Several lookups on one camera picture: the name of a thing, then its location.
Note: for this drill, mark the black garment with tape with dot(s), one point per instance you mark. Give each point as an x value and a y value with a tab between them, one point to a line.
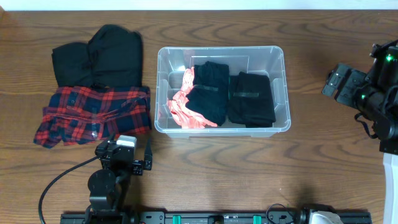
250	101

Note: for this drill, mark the clear plastic storage bin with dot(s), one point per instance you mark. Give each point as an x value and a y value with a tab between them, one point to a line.
261	60

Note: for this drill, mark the red navy plaid shirt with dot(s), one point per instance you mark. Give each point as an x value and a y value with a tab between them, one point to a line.
79	115

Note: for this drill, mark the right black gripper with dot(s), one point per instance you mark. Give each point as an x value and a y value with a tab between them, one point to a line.
351	97

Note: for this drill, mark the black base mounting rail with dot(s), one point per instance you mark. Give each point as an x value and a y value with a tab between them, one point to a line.
275	214

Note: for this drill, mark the coral pink garment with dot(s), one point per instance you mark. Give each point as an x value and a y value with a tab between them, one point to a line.
183	116

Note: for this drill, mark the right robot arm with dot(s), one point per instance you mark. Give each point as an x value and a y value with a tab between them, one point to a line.
374	95

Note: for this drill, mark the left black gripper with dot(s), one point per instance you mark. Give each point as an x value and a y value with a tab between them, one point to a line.
130	163

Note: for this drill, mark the dark navy garment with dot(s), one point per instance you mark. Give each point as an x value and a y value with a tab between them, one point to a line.
209	96

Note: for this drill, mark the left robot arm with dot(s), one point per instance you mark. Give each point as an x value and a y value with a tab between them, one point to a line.
110	184

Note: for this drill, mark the large black garment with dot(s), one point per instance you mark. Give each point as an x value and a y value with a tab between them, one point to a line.
112	58

